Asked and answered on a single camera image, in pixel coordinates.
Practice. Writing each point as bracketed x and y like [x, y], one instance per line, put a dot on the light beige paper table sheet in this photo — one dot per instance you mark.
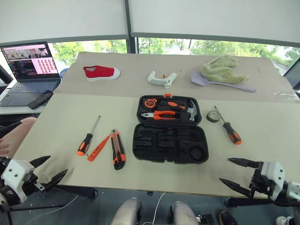
[70, 105]

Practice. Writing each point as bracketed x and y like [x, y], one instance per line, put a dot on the orange black utility knife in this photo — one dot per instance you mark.
[117, 154]

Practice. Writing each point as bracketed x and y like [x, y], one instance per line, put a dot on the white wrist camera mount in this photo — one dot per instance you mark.
[15, 174]
[275, 174]

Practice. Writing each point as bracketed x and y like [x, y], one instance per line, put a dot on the white glue gun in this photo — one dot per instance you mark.
[155, 80]

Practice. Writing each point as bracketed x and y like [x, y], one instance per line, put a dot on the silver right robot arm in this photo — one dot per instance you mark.
[293, 191]

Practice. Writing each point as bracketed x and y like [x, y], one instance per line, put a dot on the silver right robot leg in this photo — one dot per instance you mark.
[182, 213]

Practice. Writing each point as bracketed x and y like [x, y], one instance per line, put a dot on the orange black tape measure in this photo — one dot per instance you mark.
[149, 103]

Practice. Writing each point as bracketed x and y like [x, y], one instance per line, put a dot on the blue round object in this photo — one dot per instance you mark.
[62, 73]

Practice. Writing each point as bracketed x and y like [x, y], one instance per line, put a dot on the black electrical tape roll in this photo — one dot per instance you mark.
[208, 117]

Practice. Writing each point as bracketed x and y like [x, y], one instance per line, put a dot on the dark window frame post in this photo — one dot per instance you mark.
[131, 42]

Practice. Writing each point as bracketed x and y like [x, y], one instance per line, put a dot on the clear plastic film scrap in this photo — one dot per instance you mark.
[284, 93]

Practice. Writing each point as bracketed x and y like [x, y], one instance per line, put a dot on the flat black phone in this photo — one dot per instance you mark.
[39, 98]

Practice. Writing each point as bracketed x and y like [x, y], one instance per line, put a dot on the dark grey slanted panel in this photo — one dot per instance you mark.
[293, 75]

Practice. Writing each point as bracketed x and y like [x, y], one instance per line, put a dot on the black floor device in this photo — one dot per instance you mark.
[206, 219]

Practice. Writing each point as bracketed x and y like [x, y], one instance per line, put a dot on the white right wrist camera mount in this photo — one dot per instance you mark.
[275, 174]

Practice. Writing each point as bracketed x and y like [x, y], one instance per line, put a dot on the orange voltage tester pen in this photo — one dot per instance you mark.
[97, 150]

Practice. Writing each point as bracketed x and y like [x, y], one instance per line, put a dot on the person hand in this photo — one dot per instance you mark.
[4, 148]

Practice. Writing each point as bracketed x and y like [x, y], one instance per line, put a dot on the person bare knee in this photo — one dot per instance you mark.
[18, 133]

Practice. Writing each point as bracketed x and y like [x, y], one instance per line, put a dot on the long shaft orange black screwdriver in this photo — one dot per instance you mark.
[84, 144]

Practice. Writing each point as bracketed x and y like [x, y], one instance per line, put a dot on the purple silicone spatula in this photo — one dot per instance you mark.
[197, 79]

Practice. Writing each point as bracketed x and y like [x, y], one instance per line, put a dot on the black table foot bar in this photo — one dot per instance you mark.
[77, 191]
[246, 201]

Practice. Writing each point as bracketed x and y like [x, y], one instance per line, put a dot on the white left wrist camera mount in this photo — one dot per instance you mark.
[15, 174]

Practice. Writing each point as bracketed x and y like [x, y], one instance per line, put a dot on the black tool case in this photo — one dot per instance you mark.
[168, 138]

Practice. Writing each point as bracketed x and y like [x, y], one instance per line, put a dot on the pale green towel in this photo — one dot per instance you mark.
[220, 70]

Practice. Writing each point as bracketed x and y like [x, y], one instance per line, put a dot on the red canvas shoe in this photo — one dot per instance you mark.
[100, 71]

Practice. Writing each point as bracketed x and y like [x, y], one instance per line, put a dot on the narrow white roller blind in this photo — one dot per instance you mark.
[58, 16]

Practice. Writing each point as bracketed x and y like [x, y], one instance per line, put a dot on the black shoe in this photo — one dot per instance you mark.
[227, 218]

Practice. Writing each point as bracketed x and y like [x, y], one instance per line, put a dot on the white shoe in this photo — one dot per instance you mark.
[283, 220]

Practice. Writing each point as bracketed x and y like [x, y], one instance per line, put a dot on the brown paper table sheet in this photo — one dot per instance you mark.
[140, 61]

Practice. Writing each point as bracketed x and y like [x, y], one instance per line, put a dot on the wide white roller blind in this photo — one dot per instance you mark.
[211, 16]

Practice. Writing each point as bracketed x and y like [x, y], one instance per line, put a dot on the silver robot leg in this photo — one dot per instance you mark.
[127, 212]
[182, 213]

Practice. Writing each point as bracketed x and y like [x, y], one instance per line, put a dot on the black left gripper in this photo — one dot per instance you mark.
[31, 181]

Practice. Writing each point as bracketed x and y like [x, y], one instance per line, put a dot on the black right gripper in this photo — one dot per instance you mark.
[259, 181]

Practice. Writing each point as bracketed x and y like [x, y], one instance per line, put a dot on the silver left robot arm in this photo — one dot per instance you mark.
[4, 199]

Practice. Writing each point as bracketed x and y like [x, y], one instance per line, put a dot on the open dark laptop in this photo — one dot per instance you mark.
[30, 61]

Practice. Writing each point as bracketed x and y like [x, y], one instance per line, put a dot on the silver left robot leg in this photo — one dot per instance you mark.
[127, 212]

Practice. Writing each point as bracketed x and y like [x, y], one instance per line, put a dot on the short shaft orange black screwdriver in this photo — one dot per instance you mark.
[232, 133]

